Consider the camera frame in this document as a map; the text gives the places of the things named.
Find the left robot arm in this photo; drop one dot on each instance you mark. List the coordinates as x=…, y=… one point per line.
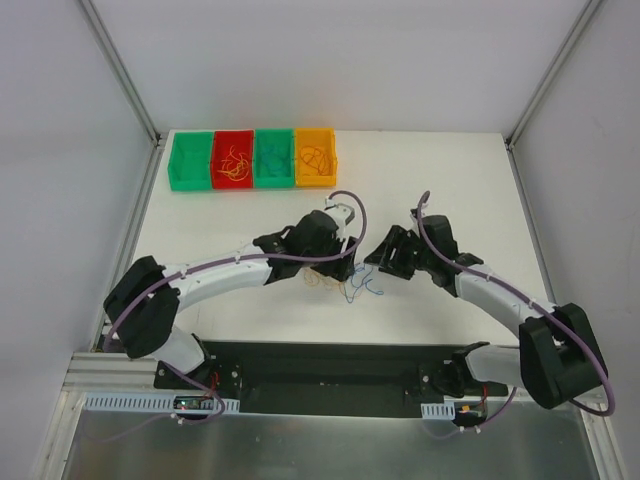
x=144, y=304

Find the right white cable duct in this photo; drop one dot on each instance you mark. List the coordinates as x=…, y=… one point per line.
x=444, y=411

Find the orange bin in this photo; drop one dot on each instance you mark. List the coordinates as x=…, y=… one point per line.
x=316, y=162

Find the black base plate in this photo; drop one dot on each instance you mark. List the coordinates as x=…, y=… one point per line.
x=355, y=380

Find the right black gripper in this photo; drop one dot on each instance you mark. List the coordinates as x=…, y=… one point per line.
x=400, y=251

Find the aluminium frame post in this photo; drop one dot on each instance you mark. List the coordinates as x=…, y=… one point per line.
x=118, y=68
x=568, y=45

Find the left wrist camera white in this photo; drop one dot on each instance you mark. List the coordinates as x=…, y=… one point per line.
x=342, y=214

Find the white cable duct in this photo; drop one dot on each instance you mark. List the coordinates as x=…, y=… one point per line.
x=159, y=403
x=444, y=411

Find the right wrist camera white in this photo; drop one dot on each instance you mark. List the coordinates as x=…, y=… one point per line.
x=418, y=219

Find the left aluminium frame post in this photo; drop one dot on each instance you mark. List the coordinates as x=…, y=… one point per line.
x=118, y=68

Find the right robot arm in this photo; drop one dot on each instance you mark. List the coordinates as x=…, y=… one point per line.
x=557, y=357

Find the right aluminium frame post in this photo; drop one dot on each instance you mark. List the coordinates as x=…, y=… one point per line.
x=568, y=45

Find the red bin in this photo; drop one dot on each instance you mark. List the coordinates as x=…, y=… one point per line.
x=232, y=160

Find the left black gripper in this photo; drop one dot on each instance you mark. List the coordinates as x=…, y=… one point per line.
x=338, y=258

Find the far left green bin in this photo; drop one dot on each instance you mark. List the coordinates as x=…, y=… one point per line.
x=189, y=162

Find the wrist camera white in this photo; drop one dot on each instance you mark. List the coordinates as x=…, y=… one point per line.
x=418, y=219
x=342, y=214

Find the left white cable duct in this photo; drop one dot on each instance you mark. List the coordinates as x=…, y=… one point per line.
x=159, y=403

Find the green bin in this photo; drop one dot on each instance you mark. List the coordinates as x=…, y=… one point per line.
x=273, y=159
x=189, y=162

